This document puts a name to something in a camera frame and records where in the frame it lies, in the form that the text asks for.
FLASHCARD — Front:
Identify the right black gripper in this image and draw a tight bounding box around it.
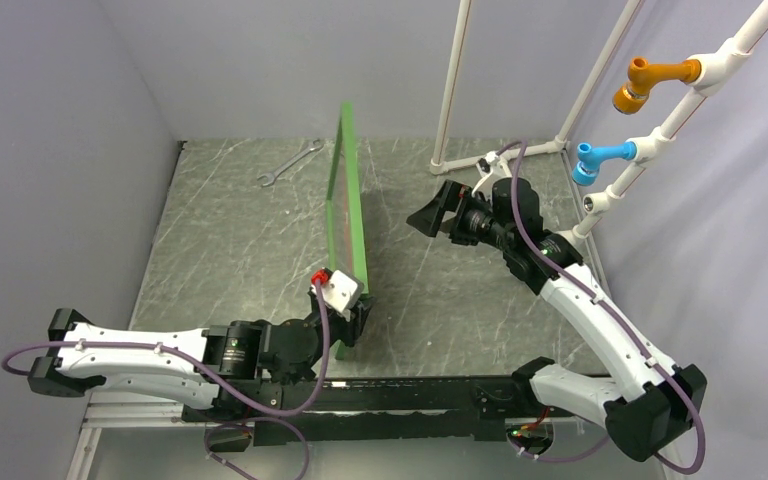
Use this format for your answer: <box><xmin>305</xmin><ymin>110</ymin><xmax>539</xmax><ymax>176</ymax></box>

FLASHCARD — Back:
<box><xmin>406</xmin><ymin>179</ymin><xmax>514</xmax><ymax>251</ymax></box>

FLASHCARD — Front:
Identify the green wooden photo frame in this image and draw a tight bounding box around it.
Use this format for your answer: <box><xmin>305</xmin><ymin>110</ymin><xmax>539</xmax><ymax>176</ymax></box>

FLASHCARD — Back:
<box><xmin>324</xmin><ymin>101</ymin><xmax>371</xmax><ymax>362</ymax></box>

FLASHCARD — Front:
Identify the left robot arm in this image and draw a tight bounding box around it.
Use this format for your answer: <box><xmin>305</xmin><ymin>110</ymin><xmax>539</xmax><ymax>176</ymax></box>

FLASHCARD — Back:
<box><xmin>25</xmin><ymin>295</ymin><xmax>374</xmax><ymax>420</ymax></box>

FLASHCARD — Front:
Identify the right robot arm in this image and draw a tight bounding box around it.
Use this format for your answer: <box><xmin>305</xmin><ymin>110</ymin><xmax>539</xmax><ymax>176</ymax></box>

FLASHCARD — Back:
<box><xmin>406</xmin><ymin>178</ymin><xmax>708</xmax><ymax>462</ymax></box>

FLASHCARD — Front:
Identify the silver open-end wrench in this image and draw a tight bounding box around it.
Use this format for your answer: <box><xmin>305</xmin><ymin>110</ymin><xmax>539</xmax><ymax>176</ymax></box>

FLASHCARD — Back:
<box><xmin>257</xmin><ymin>139</ymin><xmax>324</xmax><ymax>188</ymax></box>

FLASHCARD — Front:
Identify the blue pipe fitting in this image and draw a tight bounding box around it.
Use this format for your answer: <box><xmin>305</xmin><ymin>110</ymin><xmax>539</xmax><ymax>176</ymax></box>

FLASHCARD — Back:
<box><xmin>571</xmin><ymin>141</ymin><xmax>637</xmax><ymax>186</ymax></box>

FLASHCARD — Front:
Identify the orange pipe fitting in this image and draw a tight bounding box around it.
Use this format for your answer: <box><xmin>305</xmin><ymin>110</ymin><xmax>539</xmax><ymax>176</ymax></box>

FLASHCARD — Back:
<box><xmin>612</xmin><ymin>57</ymin><xmax>702</xmax><ymax>115</ymax></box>

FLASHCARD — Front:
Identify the white PVC pipe rack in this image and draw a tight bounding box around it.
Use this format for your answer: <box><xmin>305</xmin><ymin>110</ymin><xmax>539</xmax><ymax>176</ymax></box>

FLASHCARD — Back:
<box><xmin>420</xmin><ymin>1</ymin><xmax>768</xmax><ymax>266</ymax></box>

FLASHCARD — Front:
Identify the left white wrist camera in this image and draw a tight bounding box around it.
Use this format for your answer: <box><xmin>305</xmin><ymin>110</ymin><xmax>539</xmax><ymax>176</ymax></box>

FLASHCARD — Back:
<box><xmin>310</xmin><ymin>269</ymin><xmax>365</xmax><ymax>319</ymax></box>

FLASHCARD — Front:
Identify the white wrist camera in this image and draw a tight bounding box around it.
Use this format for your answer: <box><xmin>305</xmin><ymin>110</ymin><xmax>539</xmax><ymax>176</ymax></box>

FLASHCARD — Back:
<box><xmin>472</xmin><ymin>151</ymin><xmax>512</xmax><ymax>198</ymax></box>
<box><xmin>310</xmin><ymin>269</ymin><xmax>365</xmax><ymax>319</ymax></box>

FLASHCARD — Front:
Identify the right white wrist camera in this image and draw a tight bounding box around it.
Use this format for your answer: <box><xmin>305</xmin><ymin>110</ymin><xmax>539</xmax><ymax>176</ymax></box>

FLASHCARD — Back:
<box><xmin>472</xmin><ymin>151</ymin><xmax>512</xmax><ymax>198</ymax></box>

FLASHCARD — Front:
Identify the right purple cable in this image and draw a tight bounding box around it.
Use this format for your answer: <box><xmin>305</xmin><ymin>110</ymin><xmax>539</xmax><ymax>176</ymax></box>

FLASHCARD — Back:
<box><xmin>499</xmin><ymin>140</ymin><xmax>707</xmax><ymax>477</ymax></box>

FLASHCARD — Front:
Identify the purple cable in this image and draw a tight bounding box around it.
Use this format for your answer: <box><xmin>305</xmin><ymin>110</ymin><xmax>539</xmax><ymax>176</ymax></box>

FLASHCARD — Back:
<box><xmin>0</xmin><ymin>278</ymin><xmax>332</xmax><ymax>480</ymax></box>
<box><xmin>499</xmin><ymin>140</ymin><xmax>707</xmax><ymax>477</ymax></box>

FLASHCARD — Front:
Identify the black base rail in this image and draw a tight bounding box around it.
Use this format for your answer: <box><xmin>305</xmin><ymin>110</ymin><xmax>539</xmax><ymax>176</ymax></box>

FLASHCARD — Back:
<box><xmin>181</xmin><ymin>375</ymin><xmax>567</xmax><ymax>446</ymax></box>

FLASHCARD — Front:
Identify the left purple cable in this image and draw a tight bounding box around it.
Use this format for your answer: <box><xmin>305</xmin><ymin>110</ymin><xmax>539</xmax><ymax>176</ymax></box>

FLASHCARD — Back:
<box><xmin>0</xmin><ymin>278</ymin><xmax>332</xmax><ymax>480</ymax></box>

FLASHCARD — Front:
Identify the aluminium extrusion frame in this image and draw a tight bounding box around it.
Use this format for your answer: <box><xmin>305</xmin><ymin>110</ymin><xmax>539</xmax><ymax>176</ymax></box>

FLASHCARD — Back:
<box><xmin>65</xmin><ymin>377</ymin><xmax>690</xmax><ymax>480</ymax></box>

